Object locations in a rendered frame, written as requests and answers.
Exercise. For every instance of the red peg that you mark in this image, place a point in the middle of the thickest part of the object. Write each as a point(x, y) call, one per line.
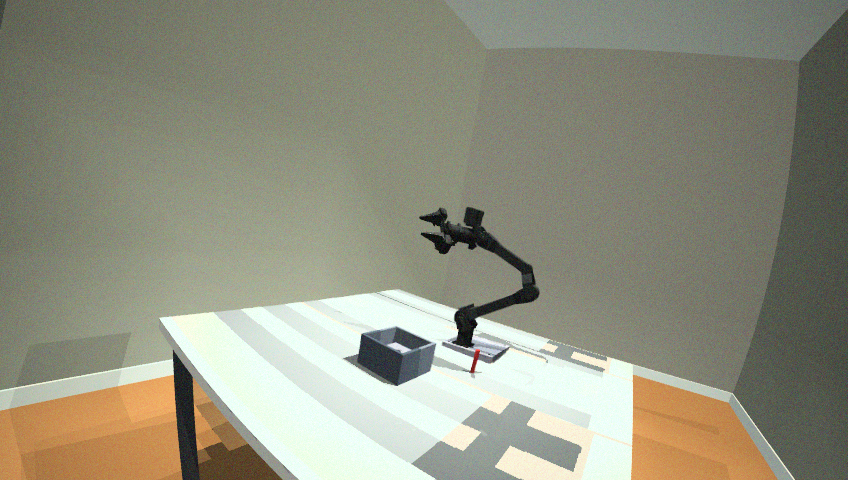
point(475, 360)

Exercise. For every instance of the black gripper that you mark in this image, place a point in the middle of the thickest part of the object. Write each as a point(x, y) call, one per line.
point(449, 232)

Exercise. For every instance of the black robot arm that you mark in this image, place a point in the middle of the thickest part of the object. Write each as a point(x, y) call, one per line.
point(465, 316)

